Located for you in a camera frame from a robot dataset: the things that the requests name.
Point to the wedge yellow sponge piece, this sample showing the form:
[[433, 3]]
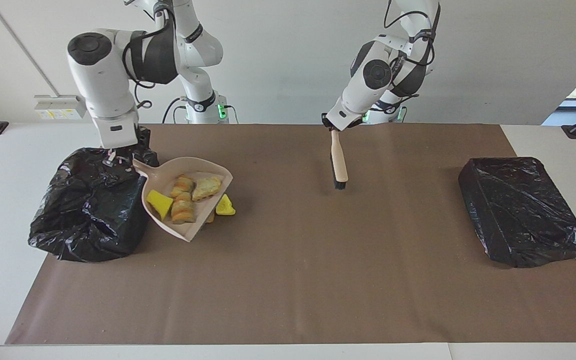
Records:
[[226, 207]]

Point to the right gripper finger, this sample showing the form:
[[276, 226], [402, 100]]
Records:
[[110, 160]]

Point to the brown paper table mat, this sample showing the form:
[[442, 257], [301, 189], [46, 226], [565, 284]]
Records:
[[318, 280]]

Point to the crumpled open black bag bin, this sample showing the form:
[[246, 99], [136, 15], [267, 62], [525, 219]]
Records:
[[83, 215]]

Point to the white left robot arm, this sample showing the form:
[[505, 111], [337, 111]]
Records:
[[363, 95]]

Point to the white wall socket box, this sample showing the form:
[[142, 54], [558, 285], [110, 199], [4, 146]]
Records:
[[60, 106]]

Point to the striped croissant piece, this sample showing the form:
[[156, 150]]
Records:
[[207, 188], [183, 185], [183, 210]]

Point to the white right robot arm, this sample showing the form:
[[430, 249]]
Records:
[[103, 85]]

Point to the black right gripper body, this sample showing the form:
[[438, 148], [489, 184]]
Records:
[[120, 152]]

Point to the beige plastic dustpan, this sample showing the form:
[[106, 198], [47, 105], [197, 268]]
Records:
[[168, 170]]

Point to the white wall conduit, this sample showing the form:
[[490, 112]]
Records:
[[23, 47]]

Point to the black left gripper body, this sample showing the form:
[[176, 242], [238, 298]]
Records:
[[338, 125]]

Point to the yellow sponge green backing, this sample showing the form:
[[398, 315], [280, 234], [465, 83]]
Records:
[[159, 204]]

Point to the flat taut black bag bin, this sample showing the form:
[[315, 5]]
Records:
[[518, 210]]

